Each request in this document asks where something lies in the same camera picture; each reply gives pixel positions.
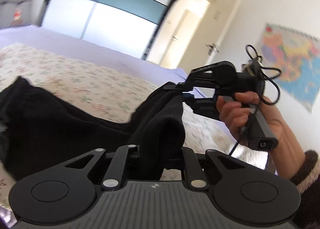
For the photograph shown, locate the grey headboard cushion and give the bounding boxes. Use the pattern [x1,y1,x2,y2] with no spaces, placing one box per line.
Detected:
[0,0,34,29]

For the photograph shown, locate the cream door with dark handle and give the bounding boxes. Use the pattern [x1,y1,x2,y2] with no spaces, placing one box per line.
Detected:
[177,0,243,70]

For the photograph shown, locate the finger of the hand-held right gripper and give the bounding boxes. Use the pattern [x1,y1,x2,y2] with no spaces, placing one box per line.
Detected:
[164,63,218,92]
[184,92,216,105]

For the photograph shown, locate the black cable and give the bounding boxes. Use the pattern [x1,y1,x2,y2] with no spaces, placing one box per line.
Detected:
[230,44,282,156]

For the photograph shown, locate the purple bed sheet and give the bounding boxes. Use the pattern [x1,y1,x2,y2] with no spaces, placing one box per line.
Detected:
[0,25,218,99]

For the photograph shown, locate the floral cream blanket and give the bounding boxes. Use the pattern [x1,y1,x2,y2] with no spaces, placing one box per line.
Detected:
[0,42,240,209]

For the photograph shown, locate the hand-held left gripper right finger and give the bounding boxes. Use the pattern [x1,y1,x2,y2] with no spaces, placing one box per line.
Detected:
[181,147,248,191]

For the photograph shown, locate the black pants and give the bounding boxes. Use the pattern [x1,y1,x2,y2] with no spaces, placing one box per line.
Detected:
[0,75,187,182]

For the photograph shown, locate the white panel door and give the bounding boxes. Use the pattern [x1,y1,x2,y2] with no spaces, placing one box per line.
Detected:
[150,9,188,65]

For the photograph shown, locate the person's right hand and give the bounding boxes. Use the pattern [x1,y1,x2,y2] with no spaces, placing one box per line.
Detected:
[216,91,291,154]

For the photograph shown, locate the wall map poster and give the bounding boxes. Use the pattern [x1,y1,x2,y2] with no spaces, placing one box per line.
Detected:
[259,22,320,113]

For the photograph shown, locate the person's right forearm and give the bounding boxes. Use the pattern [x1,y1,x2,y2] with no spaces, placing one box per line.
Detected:
[270,143,320,229]

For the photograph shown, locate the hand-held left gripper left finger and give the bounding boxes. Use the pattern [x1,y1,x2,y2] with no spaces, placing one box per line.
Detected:
[59,144,140,191]

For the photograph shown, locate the white and teal wardrobe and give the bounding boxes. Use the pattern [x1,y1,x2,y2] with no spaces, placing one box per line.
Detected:
[37,0,193,62]

